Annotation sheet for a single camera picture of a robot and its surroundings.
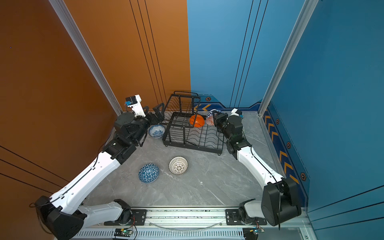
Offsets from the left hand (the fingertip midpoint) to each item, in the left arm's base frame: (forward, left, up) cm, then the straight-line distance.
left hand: (157, 103), depth 66 cm
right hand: (+5, -25, -8) cm, 26 cm away
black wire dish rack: (+1, -13, -18) cm, 22 cm away
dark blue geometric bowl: (-16, +10, -40) cm, 44 cm away
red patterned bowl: (+3, -25, -13) cm, 28 cm away
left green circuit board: (-44, +17, -43) cm, 64 cm away
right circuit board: (-44, -45, -42) cm, 76 cm away
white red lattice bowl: (-11, -7, -39) cm, 42 cm away
